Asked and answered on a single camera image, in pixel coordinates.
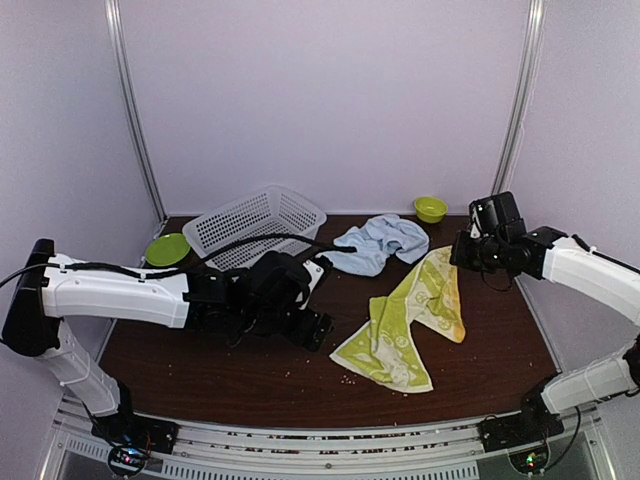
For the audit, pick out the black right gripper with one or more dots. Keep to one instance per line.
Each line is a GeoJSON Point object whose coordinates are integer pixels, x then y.
{"type": "Point", "coordinates": [459, 256]}

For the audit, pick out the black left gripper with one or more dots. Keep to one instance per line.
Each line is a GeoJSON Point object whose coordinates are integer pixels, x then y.
{"type": "Point", "coordinates": [301, 334]}

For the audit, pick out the light blue towel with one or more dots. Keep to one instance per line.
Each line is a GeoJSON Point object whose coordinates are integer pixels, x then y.
{"type": "Point", "coordinates": [380, 238]}

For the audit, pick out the green patterned white towel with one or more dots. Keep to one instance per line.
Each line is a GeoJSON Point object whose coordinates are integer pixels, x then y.
{"type": "Point", "coordinates": [383, 350]}

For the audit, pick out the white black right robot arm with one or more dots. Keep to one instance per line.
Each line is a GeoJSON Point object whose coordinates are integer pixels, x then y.
{"type": "Point", "coordinates": [588, 302]}

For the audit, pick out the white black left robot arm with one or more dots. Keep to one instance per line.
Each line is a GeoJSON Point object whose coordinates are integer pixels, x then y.
{"type": "Point", "coordinates": [53, 287]}

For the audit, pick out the small green bowl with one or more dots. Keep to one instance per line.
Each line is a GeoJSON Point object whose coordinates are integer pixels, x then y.
{"type": "Point", "coordinates": [430, 209]}

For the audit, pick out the green plate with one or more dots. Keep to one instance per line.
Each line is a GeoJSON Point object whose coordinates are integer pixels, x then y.
{"type": "Point", "coordinates": [167, 250]}

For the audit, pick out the white perforated plastic basket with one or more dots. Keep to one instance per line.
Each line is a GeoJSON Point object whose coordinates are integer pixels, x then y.
{"type": "Point", "coordinates": [273, 209]}

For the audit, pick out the left circuit board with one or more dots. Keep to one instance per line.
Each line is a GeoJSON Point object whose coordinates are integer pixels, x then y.
{"type": "Point", "coordinates": [126, 461]}

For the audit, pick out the circuit board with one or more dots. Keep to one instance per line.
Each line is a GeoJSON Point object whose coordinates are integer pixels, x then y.
{"type": "Point", "coordinates": [126, 461]}
{"type": "Point", "coordinates": [529, 461]}

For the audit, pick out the right circuit board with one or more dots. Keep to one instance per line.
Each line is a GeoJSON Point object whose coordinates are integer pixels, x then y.
{"type": "Point", "coordinates": [529, 461]}

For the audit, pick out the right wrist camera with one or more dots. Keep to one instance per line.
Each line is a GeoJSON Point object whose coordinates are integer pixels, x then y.
{"type": "Point", "coordinates": [496, 213]}

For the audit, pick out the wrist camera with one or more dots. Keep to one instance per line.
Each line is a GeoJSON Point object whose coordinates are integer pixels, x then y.
{"type": "Point", "coordinates": [281, 279]}
{"type": "Point", "coordinates": [496, 213]}

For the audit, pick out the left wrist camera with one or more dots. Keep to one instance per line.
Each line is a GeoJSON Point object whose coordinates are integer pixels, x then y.
{"type": "Point", "coordinates": [281, 279]}

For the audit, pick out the right aluminium corner post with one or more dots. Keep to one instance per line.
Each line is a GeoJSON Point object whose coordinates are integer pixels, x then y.
{"type": "Point", "coordinates": [524, 88]}

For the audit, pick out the aluminium corner post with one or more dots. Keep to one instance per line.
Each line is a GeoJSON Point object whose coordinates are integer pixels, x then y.
{"type": "Point", "coordinates": [524, 88]}
{"type": "Point", "coordinates": [117, 37]}

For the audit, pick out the left aluminium corner post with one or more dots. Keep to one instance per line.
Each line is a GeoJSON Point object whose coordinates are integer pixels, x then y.
{"type": "Point", "coordinates": [117, 37]}

